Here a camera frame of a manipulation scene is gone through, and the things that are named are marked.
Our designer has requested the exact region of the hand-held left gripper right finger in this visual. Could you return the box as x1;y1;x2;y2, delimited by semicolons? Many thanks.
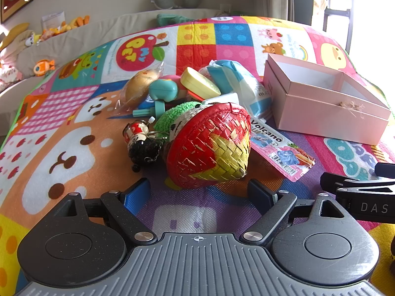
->
239;179;350;248

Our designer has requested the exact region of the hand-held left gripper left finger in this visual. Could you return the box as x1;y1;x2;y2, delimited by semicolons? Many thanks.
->
59;178;158;246

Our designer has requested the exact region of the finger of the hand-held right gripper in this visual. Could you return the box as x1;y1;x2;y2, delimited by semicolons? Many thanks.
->
320;173;395;192
375;162;395;179

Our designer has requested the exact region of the pink cardboard box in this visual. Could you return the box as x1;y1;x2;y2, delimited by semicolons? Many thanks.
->
263;53;392;146

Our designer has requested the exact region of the green crochet doll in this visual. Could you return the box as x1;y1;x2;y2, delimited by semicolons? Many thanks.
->
154;100;210;148

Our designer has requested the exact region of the teal plastic crank toy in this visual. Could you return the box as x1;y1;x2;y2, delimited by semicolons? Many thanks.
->
133;99;169;121

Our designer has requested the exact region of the pink teal squishy figure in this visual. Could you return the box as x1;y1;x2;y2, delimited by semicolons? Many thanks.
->
149;74;187;102

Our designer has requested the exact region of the blue tissue pack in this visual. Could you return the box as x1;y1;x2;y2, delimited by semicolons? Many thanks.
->
199;59;274;119

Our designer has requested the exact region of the pink carded toy package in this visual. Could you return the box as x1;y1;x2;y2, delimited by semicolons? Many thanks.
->
249;116;317;182

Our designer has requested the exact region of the colourful printed blanket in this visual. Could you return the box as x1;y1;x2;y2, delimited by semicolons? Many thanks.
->
0;15;395;296

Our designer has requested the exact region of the golden ball in clear bag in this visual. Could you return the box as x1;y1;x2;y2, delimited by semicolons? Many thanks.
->
115;68;164;116

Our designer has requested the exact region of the yellow plastic case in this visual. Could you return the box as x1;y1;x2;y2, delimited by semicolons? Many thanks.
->
180;67;222;98

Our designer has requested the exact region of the orange fish plush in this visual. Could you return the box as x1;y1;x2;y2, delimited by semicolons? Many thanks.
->
33;59;56;76

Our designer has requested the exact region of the black chair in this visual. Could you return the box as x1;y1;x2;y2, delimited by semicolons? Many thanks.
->
322;0;354;54

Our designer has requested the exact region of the green cloth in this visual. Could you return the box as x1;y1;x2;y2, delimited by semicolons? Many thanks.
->
156;13;194;27

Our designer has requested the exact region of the row of orange plush toys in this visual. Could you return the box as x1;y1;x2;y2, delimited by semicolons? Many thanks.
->
39;15;91;41

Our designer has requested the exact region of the beige rabbit plush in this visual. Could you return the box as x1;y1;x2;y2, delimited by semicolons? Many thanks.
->
0;22;41;68

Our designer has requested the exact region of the white paper card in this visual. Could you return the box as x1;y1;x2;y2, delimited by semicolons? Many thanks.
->
41;11;66;32

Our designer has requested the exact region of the black fuzzy ball keychain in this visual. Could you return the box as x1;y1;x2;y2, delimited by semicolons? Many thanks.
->
127;132;170;173

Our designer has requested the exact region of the red white doll keychain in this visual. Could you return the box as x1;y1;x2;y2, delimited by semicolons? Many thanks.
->
123;116;155;144

